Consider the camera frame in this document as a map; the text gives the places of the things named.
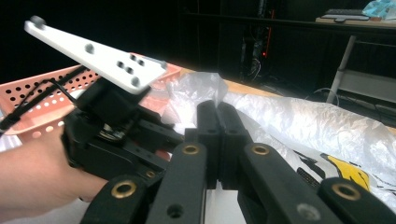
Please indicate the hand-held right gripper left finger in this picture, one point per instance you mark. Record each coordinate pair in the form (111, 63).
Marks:
(211, 137)

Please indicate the clear plastic bag smiley print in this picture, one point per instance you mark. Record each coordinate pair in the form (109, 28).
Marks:
(311, 124)

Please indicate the wooden desk top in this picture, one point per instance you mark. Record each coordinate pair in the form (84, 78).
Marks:
(358, 23)

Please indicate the dark computer tower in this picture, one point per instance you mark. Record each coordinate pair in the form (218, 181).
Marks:
(258, 40)

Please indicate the dark keyboard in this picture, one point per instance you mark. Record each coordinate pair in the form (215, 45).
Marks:
(344, 14)

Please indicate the light blue plastic bag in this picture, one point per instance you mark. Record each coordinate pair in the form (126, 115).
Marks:
(381, 7)

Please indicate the white metal desk frame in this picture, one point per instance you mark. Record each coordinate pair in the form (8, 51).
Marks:
(361, 84)

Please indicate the pink perforated plastic basket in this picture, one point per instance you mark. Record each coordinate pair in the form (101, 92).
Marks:
(37, 109)

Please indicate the white board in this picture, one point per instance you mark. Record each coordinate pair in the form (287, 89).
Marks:
(46, 216)

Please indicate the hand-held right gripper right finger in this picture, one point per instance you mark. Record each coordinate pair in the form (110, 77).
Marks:
(230, 137)

